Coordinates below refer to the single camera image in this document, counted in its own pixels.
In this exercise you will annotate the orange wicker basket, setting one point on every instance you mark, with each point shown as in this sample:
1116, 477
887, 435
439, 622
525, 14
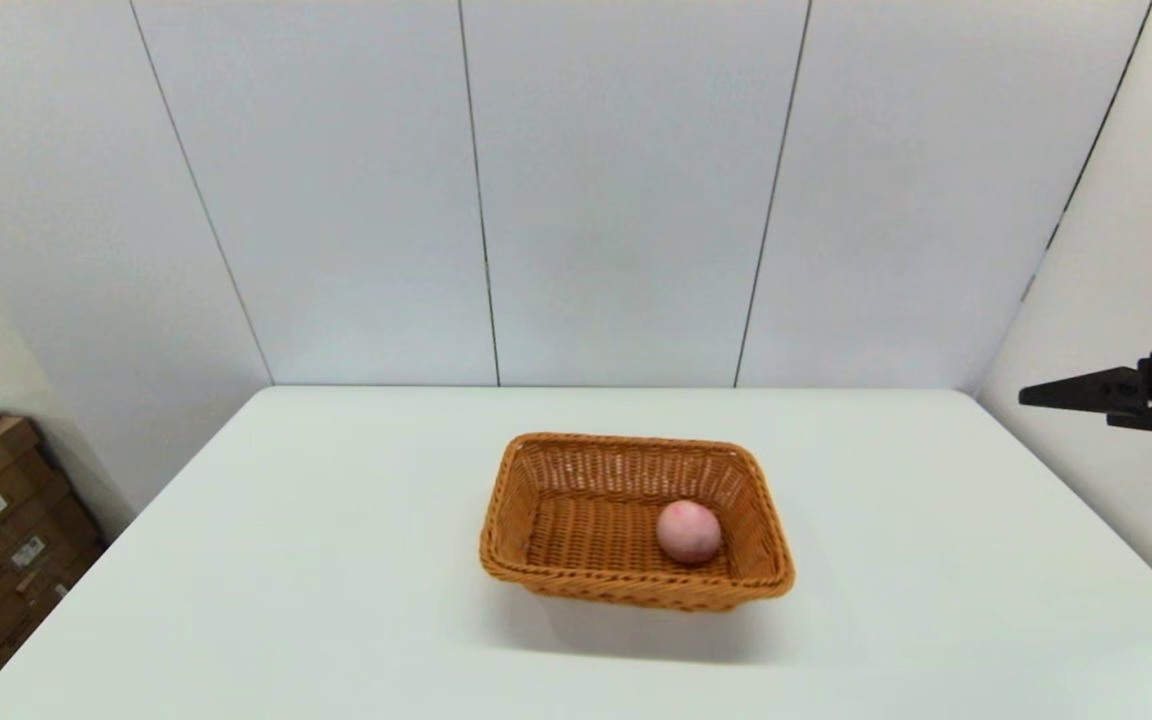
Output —
576, 530

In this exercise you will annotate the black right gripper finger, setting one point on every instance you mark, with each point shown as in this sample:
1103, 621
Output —
1086, 390

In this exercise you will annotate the pink peach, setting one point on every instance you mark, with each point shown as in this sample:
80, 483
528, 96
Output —
688, 532

